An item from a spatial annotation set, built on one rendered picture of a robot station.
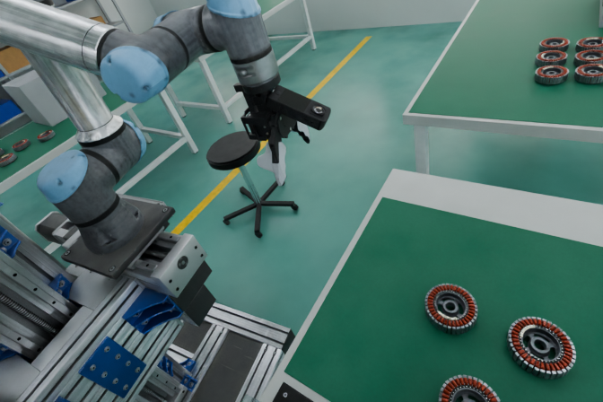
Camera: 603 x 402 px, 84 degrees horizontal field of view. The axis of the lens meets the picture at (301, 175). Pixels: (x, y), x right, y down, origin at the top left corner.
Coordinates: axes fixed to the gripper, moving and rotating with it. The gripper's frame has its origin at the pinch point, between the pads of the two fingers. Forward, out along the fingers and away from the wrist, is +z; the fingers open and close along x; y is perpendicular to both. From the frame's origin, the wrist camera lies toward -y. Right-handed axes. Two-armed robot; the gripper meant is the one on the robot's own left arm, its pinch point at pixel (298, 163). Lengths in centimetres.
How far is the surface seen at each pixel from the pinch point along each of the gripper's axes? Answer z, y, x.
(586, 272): 40, -59, -14
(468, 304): 37, -35, 3
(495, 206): 40, -40, -32
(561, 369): 37, -51, 11
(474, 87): 40, -29, -104
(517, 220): 40, -45, -28
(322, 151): 115, 79, -144
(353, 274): 40.2, -5.9, 0.0
